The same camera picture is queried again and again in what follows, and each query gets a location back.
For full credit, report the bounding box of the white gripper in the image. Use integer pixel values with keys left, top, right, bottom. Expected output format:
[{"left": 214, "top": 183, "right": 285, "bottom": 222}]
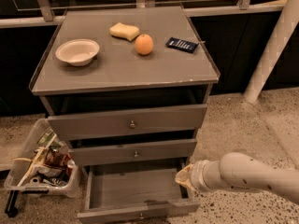
[{"left": 175, "top": 160, "right": 219, "bottom": 192}]

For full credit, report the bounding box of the grey bottom drawer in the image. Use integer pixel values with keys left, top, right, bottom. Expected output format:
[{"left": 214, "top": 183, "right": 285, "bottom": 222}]
[{"left": 78, "top": 158, "right": 198, "bottom": 224}]

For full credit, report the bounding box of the grey drawer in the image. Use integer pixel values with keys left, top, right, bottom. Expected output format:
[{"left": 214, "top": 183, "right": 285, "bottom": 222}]
[
  {"left": 69, "top": 139, "right": 197, "bottom": 166},
  {"left": 78, "top": 158, "right": 198, "bottom": 224},
  {"left": 48, "top": 105, "right": 207, "bottom": 141}
]

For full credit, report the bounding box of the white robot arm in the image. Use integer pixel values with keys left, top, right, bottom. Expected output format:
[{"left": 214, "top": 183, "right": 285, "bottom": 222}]
[{"left": 175, "top": 152, "right": 299, "bottom": 204}]

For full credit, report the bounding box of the grey middle drawer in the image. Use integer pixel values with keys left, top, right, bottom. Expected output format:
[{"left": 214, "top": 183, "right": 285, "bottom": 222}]
[{"left": 69, "top": 139, "right": 197, "bottom": 166}]

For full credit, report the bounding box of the grey top drawer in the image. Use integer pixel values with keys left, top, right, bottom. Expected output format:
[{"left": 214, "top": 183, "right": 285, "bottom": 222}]
[{"left": 48, "top": 105, "right": 207, "bottom": 141}]

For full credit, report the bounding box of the grey wooden drawer cabinet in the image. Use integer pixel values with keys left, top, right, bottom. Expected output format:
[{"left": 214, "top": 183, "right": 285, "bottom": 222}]
[{"left": 28, "top": 6, "right": 221, "bottom": 224}]

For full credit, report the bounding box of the brown snack bag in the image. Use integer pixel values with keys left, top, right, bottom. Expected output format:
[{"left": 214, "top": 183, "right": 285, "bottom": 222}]
[{"left": 44, "top": 149, "right": 67, "bottom": 168}]

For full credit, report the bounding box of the orange fruit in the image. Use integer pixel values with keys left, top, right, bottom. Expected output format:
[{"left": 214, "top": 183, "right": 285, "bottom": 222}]
[{"left": 135, "top": 35, "right": 153, "bottom": 55}]

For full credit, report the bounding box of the clear plastic storage bin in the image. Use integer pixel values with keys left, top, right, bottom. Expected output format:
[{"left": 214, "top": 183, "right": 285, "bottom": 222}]
[{"left": 4, "top": 119, "right": 80, "bottom": 198}]

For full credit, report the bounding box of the yellow sponge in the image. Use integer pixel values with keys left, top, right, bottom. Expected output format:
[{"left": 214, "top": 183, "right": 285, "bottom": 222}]
[{"left": 109, "top": 22, "right": 139, "bottom": 41}]

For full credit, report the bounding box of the white paper bowl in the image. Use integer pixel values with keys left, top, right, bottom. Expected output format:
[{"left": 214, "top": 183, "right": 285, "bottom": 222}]
[{"left": 55, "top": 39, "right": 100, "bottom": 67}]

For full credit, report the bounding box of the black tool handle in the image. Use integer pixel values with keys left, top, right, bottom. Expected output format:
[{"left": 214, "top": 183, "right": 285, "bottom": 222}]
[{"left": 5, "top": 190, "right": 19, "bottom": 217}]

